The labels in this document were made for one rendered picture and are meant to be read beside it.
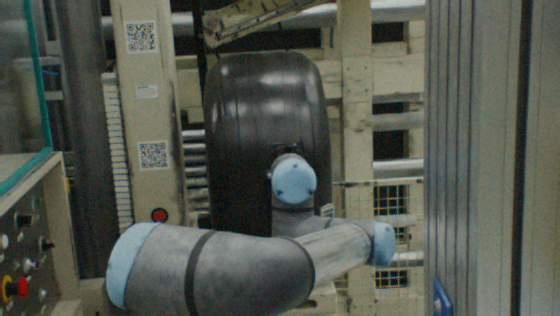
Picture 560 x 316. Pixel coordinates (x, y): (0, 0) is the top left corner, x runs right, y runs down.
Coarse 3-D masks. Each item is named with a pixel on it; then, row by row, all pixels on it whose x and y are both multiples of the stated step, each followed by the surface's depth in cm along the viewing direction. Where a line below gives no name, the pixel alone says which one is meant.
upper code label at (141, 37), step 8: (128, 24) 167; (136, 24) 167; (144, 24) 167; (152, 24) 167; (128, 32) 167; (136, 32) 167; (144, 32) 167; (152, 32) 167; (128, 40) 168; (136, 40) 168; (144, 40) 168; (152, 40) 168; (128, 48) 168; (136, 48) 168; (144, 48) 168; (152, 48) 168
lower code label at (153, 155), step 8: (144, 144) 174; (152, 144) 174; (160, 144) 174; (144, 152) 175; (152, 152) 175; (160, 152) 175; (144, 160) 175; (152, 160) 175; (160, 160) 175; (168, 160) 175; (144, 168) 176; (152, 168) 176; (160, 168) 176; (168, 168) 176
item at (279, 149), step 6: (270, 144) 140; (276, 144) 140; (282, 144) 140; (288, 144) 140; (294, 144) 137; (300, 144) 140; (270, 150) 141; (276, 150) 141; (282, 150) 135; (288, 150) 135; (294, 150) 135; (270, 156) 141; (276, 156) 141; (270, 162) 141; (270, 168) 141; (270, 180) 142
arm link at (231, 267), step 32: (352, 224) 115; (384, 224) 118; (224, 256) 83; (256, 256) 84; (288, 256) 87; (320, 256) 96; (352, 256) 107; (384, 256) 116; (224, 288) 82; (256, 288) 83; (288, 288) 86
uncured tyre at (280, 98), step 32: (224, 64) 170; (256, 64) 169; (288, 64) 168; (224, 96) 161; (256, 96) 161; (288, 96) 160; (320, 96) 164; (224, 128) 158; (256, 128) 157; (288, 128) 157; (320, 128) 159; (224, 160) 157; (256, 160) 157; (320, 160) 158; (224, 192) 158; (256, 192) 158; (320, 192) 159; (224, 224) 162; (256, 224) 161
